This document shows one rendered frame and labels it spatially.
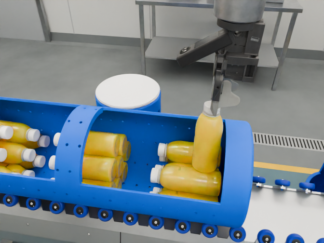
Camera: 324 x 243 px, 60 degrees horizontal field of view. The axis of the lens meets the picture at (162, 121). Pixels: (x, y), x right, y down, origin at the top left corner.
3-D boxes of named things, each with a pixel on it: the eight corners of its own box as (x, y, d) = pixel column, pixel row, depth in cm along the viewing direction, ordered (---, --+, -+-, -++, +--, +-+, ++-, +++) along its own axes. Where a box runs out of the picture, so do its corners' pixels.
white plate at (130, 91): (82, 89, 121) (82, 91, 122) (124, 115, 106) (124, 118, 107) (130, 67, 137) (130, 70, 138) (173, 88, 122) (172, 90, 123)
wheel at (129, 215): (132, 207, 79) (133, 205, 81) (118, 215, 80) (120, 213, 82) (140, 221, 79) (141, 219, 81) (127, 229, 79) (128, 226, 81)
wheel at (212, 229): (212, 219, 76) (212, 217, 78) (198, 227, 77) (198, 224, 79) (221, 234, 76) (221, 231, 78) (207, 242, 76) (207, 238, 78)
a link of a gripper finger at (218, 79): (219, 104, 58) (225, 62, 54) (211, 103, 58) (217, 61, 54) (219, 95, 62) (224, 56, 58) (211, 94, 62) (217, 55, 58)
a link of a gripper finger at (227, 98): (236, 124, 61) (244, 83, 56) (209, 121, 62) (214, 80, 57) (235, 117, 63) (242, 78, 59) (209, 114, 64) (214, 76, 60)
